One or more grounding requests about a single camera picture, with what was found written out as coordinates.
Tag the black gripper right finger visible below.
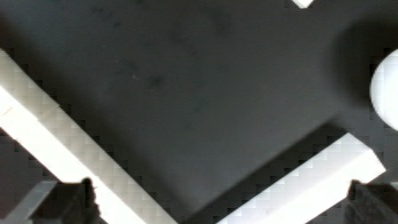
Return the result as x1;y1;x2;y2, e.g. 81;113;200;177
343;180;398;224

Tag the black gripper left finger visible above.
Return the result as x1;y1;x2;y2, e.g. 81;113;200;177
0;178;101;224

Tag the white lamp bulb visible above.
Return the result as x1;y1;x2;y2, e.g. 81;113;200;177
369;49;398;131

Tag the white lamp base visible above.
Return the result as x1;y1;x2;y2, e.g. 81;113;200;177
291;0;314;9

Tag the white U-shaped border frame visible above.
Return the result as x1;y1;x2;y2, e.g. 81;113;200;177
0;50;385;224

